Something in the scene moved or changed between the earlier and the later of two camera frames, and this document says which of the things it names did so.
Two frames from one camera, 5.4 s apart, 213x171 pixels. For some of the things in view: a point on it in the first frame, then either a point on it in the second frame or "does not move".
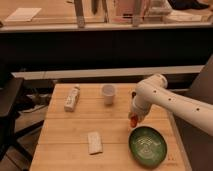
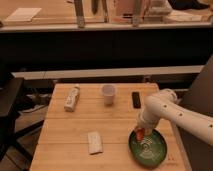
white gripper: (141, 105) → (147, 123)
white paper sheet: (24, 14) does not move
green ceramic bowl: (147, 146) does not move
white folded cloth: (94, 142) does not move
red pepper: (133, 121) → (140, 133)
